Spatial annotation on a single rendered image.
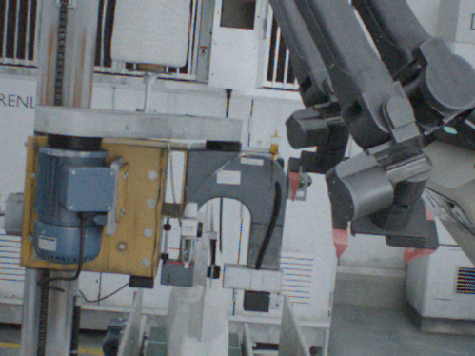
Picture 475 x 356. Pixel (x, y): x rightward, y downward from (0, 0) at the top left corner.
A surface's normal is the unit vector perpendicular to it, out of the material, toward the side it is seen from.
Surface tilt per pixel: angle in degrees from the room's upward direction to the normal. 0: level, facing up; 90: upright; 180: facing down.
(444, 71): 66
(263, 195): 90
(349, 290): 90
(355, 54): 60
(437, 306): 90
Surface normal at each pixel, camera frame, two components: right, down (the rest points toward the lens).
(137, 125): 0.65, 0.15
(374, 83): 0.26, -0.26
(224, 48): 0.04, 0.11
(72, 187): 0.45, 0.14
